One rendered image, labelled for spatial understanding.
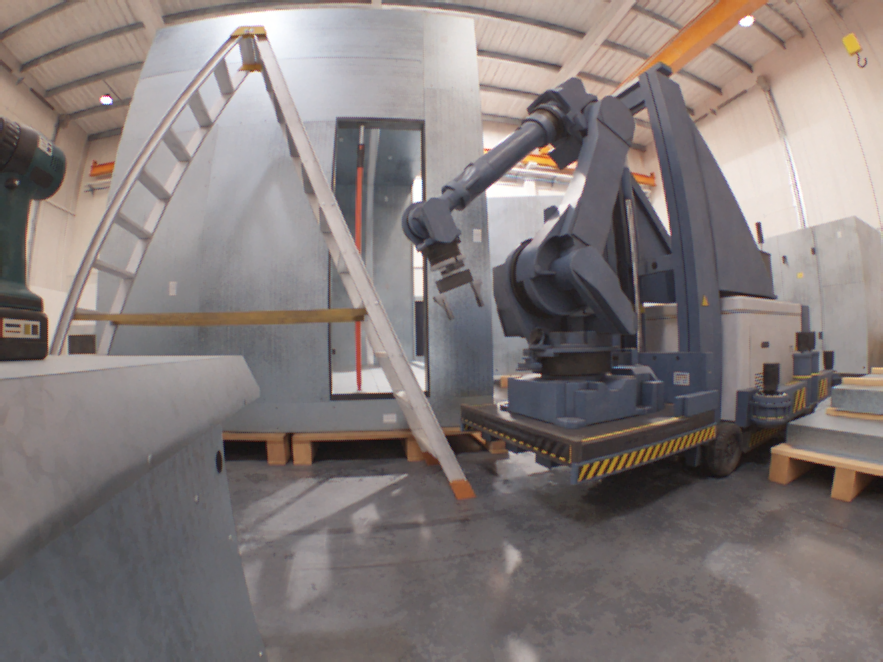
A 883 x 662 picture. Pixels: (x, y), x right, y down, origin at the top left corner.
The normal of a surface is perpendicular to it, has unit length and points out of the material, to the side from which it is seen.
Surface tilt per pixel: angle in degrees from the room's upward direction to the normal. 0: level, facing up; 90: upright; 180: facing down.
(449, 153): 90
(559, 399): 90
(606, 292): 90
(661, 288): 90
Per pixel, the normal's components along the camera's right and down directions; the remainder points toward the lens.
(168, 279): 0.20, -0.04
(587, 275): -0.18, -0.03
